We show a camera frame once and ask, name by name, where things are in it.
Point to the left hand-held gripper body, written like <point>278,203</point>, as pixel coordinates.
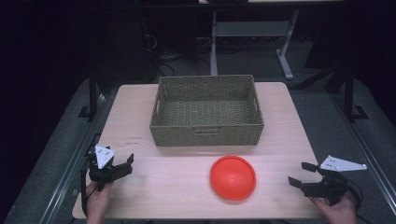
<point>107,173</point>

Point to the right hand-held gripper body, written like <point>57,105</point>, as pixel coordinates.
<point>328,186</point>

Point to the person's left hand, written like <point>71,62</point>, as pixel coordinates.
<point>97,200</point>

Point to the person's right hand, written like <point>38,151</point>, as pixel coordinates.
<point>341,213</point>

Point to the red round plastic disc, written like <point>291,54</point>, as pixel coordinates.
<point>233,177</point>

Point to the black metal stand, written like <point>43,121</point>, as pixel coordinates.
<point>349,93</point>
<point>92,93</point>

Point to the green woven basket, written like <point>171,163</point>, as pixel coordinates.
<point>206,112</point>

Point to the aluminium frame rail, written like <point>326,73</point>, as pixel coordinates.
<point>367,155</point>
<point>71,169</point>

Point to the grey metal desk frame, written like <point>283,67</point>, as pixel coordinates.
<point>252,29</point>

